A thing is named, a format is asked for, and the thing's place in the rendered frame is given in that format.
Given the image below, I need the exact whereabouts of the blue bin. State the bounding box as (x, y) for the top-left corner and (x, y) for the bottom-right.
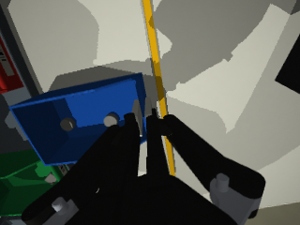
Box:
(9, 73), (147, 166)

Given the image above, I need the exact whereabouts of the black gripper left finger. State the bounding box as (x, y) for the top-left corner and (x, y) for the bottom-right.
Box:
(22, 99), (143, 225)

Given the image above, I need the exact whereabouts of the green open bin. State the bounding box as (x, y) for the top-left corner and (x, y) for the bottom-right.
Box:
(0, 149), (68, 217)

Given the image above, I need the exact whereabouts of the red open bin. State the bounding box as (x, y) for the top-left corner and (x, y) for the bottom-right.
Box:
(0, 37), (24, 94)

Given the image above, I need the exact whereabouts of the grey metal shelf rack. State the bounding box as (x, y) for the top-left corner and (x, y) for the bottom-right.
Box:
(0, 5), (39, 225)

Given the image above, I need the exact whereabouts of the yellow vertical bar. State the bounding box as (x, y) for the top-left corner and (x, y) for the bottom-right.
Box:
(142, 0), (175, 176)

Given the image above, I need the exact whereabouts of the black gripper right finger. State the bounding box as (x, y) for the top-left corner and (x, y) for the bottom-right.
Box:
(144, 97), (266, 225)

